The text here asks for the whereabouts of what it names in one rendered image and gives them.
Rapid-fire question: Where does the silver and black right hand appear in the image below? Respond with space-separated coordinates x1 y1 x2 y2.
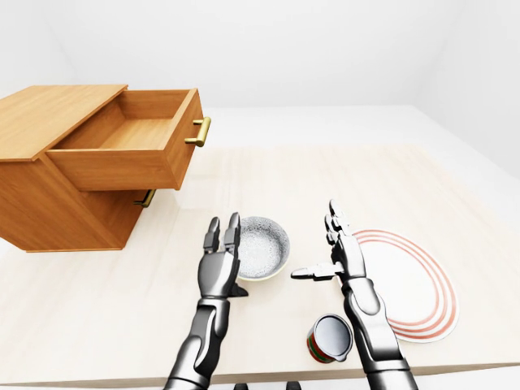
290 198 367 284

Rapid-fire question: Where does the grey patterned bowl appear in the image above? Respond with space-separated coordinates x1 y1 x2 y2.
236 215 292 283

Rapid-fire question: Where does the wooden cabinet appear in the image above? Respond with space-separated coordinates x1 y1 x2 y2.
0 84 156 254

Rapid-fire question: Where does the open wooden drawer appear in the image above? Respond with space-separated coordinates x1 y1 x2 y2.
45 88 205 193

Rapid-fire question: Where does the closed wooden drawer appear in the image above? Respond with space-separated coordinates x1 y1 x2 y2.
80 188 156 249

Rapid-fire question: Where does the silver and black left hand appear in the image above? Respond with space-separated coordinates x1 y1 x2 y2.
197 211 249 300

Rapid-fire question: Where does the brass drawer handle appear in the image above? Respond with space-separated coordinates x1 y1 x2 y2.
133 188 157 209
184 116 212 148

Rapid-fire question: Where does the white plate with red rings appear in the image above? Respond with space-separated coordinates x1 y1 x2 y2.
349 229 459 344

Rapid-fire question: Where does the red and green tin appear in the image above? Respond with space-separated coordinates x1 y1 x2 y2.
306 313 353 364

